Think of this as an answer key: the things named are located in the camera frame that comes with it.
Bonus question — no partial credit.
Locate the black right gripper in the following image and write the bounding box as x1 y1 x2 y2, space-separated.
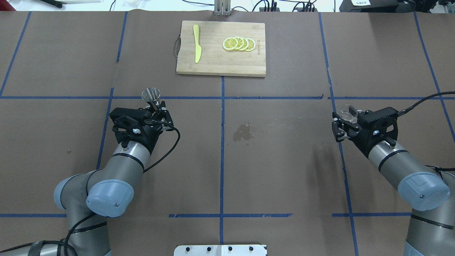
331 112 382 158

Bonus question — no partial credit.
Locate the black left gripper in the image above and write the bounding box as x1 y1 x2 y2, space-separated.
123 101 175 155

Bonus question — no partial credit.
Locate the clear glass measuring cup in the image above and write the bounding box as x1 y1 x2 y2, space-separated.
336 104 359 123

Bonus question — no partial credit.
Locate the steel jigger shaker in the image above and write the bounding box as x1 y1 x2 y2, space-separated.
141 87 161 110

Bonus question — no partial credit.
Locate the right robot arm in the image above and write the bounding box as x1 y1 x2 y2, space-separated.
332 106 454 256

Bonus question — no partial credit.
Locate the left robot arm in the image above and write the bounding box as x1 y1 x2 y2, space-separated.
1 100 177 256

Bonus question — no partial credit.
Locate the yellow plastic knife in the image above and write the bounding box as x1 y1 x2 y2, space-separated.
192 24 202 64

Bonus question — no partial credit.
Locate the bamboo cutting board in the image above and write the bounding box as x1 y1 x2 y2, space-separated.
176 20 267 78

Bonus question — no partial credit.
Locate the lemon slice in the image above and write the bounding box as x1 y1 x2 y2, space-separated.
239 38 249 51
222 37 238 51
234 36 244 50
244 38 256 52

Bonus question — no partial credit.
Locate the black tool on bench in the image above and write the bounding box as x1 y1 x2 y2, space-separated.
39 0 63 9

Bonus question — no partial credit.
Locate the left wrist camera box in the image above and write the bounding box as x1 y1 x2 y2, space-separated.
109 107 153 133

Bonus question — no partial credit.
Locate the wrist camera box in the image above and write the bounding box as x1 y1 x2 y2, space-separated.
109 107 153 133
357 107 398 142

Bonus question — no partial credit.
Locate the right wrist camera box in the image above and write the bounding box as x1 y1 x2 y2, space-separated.
357 107 398 142

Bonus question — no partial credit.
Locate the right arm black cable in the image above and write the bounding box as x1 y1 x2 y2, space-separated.
397 91 455 117

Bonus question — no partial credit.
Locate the metal cutting board handle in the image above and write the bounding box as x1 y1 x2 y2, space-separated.
173 34 181 59

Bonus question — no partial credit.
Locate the aluminium frame post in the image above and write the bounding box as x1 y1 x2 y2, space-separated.
214 0 232 17

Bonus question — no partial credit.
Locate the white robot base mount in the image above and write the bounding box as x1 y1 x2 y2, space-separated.
173 244 268 256

